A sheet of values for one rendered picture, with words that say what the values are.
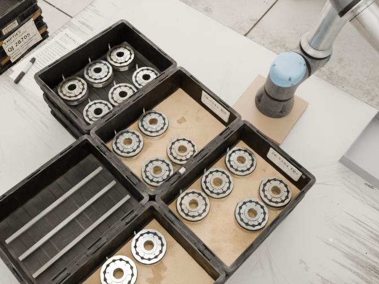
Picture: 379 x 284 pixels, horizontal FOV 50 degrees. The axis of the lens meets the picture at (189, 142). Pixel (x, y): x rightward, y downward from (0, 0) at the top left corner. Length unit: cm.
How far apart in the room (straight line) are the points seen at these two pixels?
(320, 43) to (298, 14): 163
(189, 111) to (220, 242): 47
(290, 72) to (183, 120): 40
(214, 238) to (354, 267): 49
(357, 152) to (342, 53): 139
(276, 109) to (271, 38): 137
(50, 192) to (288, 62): 90
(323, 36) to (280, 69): 17
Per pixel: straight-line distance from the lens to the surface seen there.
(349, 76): 285
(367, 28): 118
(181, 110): 144
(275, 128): 158
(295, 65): 147
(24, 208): 136
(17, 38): 233
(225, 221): 128
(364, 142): 169
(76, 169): 136
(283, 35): 293
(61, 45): 185
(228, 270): 114
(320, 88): 178
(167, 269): 123
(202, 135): 139
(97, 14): 195
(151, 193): 119
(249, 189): 133
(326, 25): 143
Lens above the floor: 203
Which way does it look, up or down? 61 degrees down
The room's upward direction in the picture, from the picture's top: 5 degrees clockwise
